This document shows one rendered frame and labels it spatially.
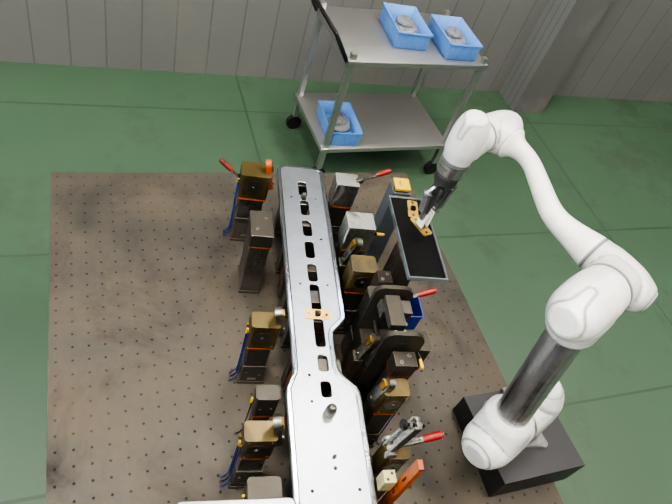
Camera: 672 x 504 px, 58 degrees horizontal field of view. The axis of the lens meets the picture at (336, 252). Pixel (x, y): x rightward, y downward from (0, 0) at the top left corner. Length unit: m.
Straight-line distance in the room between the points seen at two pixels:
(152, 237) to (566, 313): 1.59
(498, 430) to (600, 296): 0.57
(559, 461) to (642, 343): 2.00
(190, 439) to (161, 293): 0.57
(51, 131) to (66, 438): 2.34
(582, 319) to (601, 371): 2.36
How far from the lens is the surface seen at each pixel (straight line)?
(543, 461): 2.22
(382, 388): 1.77
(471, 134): 1.74
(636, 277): 1.62
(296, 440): 1.72
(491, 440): 1.88
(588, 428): 3.54
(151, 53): 4.46
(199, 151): 3.90
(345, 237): 2.10
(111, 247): 2.41
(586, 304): 1.47
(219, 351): 2.16
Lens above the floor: 2.54
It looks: 47 degrees down
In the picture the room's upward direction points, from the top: 22 degrees clockwise
